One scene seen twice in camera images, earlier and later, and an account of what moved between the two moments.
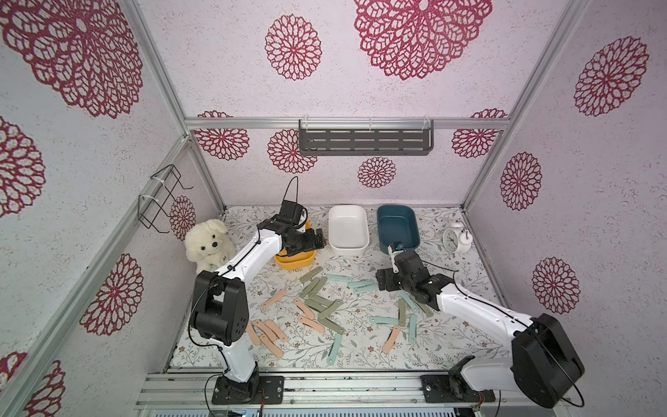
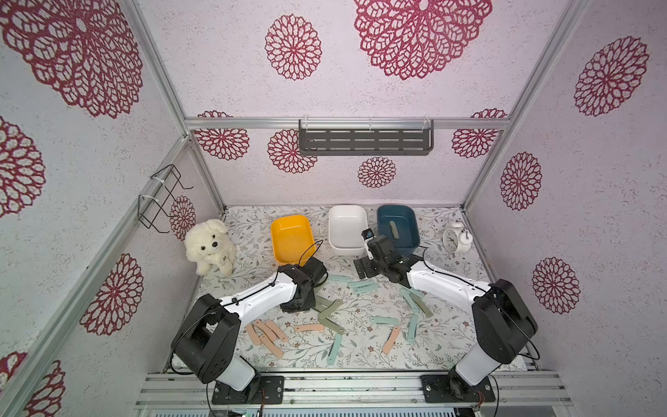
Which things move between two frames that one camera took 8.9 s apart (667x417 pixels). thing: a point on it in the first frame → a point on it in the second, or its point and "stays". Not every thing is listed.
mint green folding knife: x=363 y=287 stays
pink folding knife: x=254 y=334 stays
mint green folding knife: x=368 y=285 stays
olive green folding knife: x=402 y=313 → x=394 y=229
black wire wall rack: x=167 y=180 stays
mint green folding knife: x=339 y=278 stays
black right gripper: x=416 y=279 → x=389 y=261
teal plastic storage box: x=398 y=223 stays
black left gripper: x=312 y=241 → x=289 y=308
